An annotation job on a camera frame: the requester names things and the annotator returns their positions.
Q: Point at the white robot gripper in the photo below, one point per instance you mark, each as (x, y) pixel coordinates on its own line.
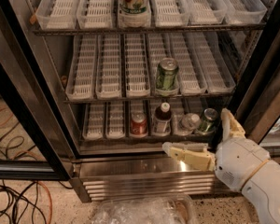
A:
(240, 163)

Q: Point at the red coke can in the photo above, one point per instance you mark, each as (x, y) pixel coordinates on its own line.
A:
(138, 125)

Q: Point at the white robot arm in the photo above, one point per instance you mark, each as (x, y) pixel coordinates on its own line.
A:
(262, 189)

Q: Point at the green can bottom shelf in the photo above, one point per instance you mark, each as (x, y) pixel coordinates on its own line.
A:
(208, 121)

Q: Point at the green can shelf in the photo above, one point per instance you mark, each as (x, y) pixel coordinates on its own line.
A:
(166, 77)
(208, 121)

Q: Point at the green can middle shelf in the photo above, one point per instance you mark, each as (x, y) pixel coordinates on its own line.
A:
(166, 77)

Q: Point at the stainless steel fridge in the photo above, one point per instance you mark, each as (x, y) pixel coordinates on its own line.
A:
(113, 66)

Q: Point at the white green 7up can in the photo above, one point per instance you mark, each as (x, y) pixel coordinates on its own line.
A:
(133, 13)

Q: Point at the glass fridge door left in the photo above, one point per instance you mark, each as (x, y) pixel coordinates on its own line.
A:
(31, 71)

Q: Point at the brown bottle white cap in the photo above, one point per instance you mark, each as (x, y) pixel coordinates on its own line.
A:
(161, 120)

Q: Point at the bottom wire shelf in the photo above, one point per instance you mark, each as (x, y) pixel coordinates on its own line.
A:
(152, 139)

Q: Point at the wire shelf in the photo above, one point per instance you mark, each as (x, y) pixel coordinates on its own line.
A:
(151, 30)
(95, 100)
(152, 139)

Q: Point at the middle wire shelf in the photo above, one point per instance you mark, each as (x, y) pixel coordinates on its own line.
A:
(95, 100)

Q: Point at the top wire shelf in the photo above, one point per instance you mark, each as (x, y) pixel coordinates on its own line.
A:
(151, 30)

